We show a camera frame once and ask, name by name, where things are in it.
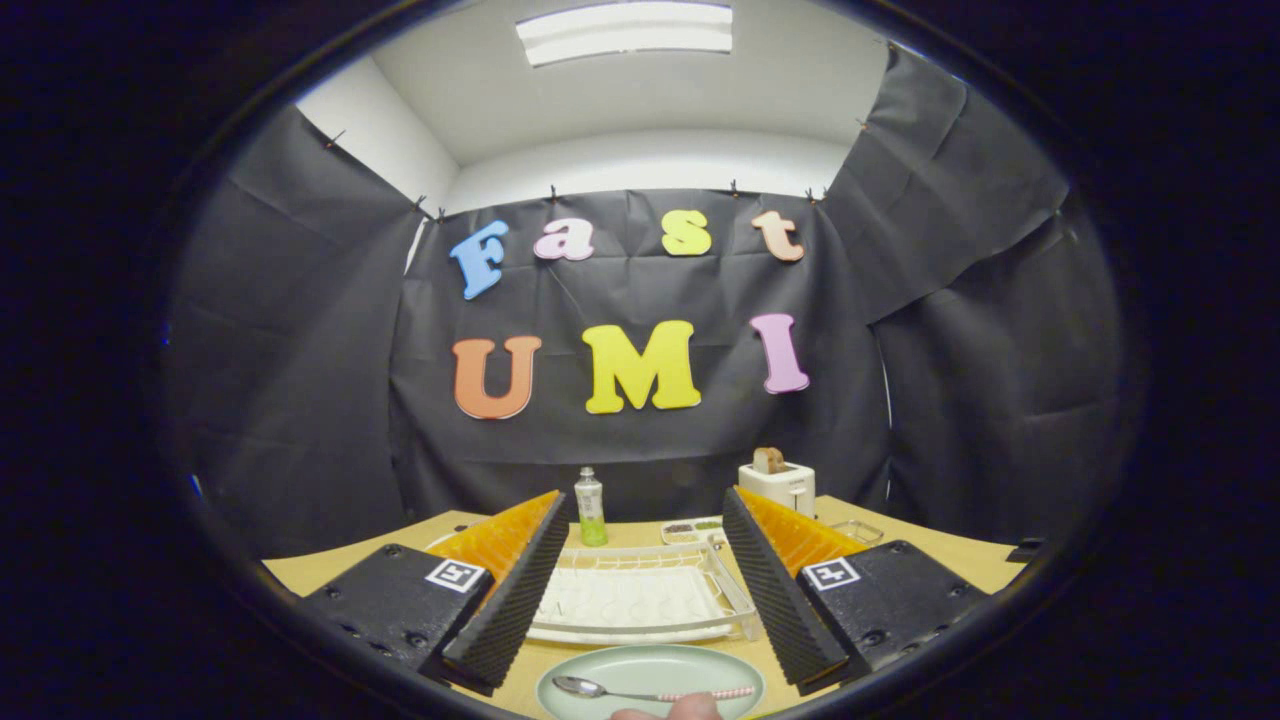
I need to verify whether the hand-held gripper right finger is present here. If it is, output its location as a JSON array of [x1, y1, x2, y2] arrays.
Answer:
[[722, 485, 991, 696]]

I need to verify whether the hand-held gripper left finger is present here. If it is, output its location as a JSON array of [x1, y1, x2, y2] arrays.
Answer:
[[297, 489, 571, 698]]

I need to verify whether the spoon with pink checked handle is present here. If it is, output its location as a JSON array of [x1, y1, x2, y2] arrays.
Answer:
[[552, 675, 757, 703]]

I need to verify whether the white wire dish rack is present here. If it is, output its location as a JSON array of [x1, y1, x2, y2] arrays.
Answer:
[[525, 535, 763, 646]]

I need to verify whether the pale green plate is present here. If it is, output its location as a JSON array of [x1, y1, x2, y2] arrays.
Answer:
[[535, 643, 767, 720]]

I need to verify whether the white divided dish with beans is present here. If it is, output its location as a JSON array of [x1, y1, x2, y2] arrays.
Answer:
[[660, 516, 726, 546]]

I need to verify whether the white toaster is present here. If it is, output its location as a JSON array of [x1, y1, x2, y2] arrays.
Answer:
[[738, 461, 817, 519]]

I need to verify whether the clear bottle with green liquid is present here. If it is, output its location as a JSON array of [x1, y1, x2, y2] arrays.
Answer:
[[574, 466, 609, 548]]

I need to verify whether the black backdrop cloth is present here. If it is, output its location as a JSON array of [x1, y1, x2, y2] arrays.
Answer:
[[165, 45, 1126, 561]]

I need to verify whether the ceiling light panel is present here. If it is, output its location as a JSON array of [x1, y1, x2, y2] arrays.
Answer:
[[515, 0, 734, 69]]

